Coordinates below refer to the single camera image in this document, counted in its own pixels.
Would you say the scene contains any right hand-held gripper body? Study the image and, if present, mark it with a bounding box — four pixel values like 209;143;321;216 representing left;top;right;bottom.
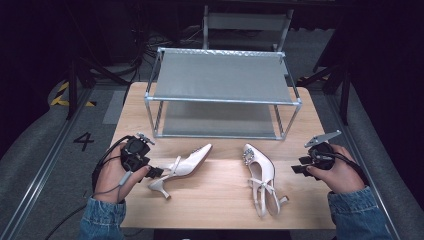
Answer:
298;129;343;172

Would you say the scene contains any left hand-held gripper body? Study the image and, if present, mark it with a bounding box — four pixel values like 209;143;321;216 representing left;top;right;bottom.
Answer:
120;132;156;173

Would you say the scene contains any white high-heel shoe beaded toe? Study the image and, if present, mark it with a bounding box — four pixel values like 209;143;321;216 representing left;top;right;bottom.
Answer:
147;143;214;201

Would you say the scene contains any white high-heel shoe jewelled buckle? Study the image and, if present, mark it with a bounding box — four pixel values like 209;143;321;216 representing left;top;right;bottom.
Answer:
242;143;290;219

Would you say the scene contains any grey two-tier shoe rack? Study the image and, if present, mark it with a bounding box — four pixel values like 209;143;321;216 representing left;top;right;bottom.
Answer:
143;46;303;141

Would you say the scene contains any person's right hand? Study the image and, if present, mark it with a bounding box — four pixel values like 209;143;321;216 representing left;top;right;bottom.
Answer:
306;143;366;195

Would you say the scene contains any person's left hand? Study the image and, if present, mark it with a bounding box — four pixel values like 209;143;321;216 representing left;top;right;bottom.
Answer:
93;143;151;205

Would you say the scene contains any black tripod stand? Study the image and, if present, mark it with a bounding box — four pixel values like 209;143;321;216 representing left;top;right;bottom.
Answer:
297;59;352;127
64;54;130;121

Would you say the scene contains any yellow black floor tape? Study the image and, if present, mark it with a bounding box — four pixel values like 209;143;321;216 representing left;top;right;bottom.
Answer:
49;81;98;108

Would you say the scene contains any grey left gripper cable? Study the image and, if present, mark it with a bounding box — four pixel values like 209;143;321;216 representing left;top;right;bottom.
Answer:
91;170;134;205

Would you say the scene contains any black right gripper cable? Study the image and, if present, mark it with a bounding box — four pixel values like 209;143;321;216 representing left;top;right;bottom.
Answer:
309;150;370;187

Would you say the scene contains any bundle of floor cables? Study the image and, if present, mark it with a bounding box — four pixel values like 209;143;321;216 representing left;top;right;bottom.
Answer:
131;24;205;52

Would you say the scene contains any grey metal frame chair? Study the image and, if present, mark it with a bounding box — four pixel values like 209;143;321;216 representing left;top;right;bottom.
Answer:
202;4;295;53

